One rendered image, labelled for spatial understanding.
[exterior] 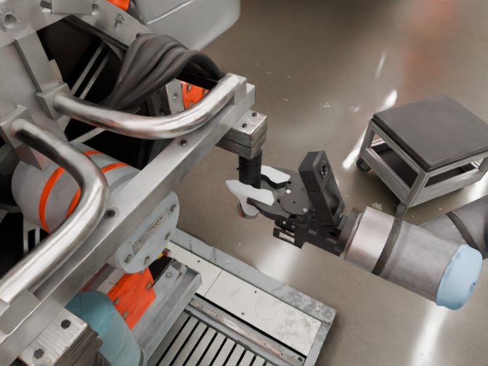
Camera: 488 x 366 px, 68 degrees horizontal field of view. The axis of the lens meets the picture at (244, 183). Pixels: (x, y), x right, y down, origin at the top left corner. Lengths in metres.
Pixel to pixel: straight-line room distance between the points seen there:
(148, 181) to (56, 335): 0.16
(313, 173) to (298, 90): 1.84
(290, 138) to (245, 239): 0.68
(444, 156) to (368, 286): 0.56
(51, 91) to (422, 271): 0.52
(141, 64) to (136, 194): 0.18
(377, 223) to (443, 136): 1.11
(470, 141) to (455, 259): 1.13
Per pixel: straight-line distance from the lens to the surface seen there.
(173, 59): 0.48
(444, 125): 1.68
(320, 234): 0.59
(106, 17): 0.55
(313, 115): 2.12
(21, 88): 0.50
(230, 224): 1.55
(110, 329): 0.60
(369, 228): 0.53
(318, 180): 0.50
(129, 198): 0.39
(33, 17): 0.49
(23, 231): 0.72
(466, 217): 0.67
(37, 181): 0.55
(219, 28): 1.17
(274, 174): 0.59
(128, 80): 0.49
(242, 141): 0.50
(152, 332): 1.22
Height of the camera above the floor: 1.26
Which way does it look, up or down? 48 degrees down
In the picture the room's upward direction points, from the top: straight up
